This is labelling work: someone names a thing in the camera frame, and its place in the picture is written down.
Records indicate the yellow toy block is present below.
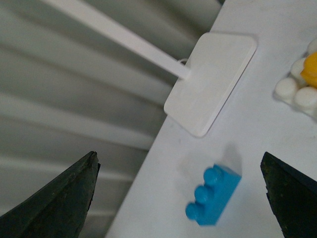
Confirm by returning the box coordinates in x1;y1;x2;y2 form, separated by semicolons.
300;52;317;88

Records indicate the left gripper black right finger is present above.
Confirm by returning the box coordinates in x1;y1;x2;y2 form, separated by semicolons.
260;152;317;238

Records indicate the blue toy block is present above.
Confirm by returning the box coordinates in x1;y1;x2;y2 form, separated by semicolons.
185;164;241;226

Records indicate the white lamp base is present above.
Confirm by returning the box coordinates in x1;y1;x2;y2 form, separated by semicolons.
47;0;257;137

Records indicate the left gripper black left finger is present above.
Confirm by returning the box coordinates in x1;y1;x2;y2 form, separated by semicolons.
0;151;101;238

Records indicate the white curtain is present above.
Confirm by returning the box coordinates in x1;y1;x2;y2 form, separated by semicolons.
0;0;222;238

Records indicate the white studded base plate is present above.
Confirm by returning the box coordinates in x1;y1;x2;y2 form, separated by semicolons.
273;39;317;119

